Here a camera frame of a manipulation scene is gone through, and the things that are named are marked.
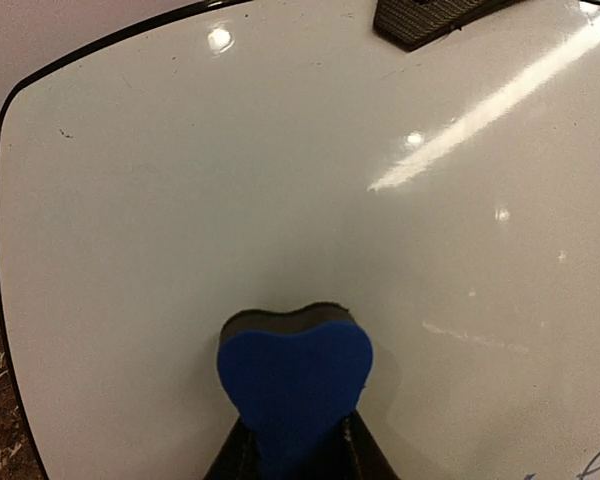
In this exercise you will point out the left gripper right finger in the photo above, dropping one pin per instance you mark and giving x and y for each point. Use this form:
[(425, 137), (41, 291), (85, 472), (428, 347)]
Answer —
[(365, 459)]

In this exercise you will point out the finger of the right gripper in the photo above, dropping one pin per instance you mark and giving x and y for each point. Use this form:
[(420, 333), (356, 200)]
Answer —
[(411, 25)]

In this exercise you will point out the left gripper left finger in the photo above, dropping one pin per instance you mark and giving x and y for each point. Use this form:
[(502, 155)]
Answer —
[(236, 458)]

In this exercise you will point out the blue whiteboard eraser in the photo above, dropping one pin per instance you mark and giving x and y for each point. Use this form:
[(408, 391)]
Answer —
[(294, 377)]

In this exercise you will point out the white whiteboard black frame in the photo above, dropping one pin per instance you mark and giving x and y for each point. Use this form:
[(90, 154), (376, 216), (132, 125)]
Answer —
[(271, 154)]

